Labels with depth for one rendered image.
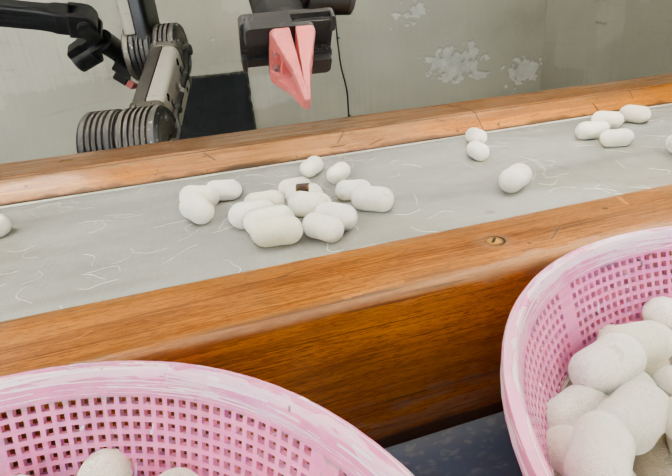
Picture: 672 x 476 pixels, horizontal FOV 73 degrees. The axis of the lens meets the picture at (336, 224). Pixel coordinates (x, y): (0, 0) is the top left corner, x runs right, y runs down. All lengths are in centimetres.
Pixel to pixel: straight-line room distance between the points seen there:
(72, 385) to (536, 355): 17
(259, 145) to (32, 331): 37
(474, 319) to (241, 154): 38
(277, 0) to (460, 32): 222
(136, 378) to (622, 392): 18
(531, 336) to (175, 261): 23
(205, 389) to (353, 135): 45
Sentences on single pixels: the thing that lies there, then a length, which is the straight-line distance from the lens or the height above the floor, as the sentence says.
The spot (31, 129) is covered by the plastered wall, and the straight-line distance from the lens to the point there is 262.
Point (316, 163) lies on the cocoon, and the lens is 47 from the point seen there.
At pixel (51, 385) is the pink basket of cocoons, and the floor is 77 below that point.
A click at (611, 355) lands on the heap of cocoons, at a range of 22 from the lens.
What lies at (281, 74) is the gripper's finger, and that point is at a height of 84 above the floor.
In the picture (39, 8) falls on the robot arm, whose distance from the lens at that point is 139.
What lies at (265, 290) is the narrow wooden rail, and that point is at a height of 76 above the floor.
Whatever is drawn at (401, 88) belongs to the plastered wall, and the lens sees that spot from 260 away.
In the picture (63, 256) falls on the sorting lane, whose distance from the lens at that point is 39.
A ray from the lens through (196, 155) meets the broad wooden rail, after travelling 55.
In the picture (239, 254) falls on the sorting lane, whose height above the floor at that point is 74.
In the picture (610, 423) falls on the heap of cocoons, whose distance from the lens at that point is 19.
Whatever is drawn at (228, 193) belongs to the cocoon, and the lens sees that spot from 43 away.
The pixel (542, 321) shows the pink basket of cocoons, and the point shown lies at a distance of 21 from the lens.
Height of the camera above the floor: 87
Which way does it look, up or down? 22 degrees down
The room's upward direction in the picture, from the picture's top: 5 degrees counter-clockwise
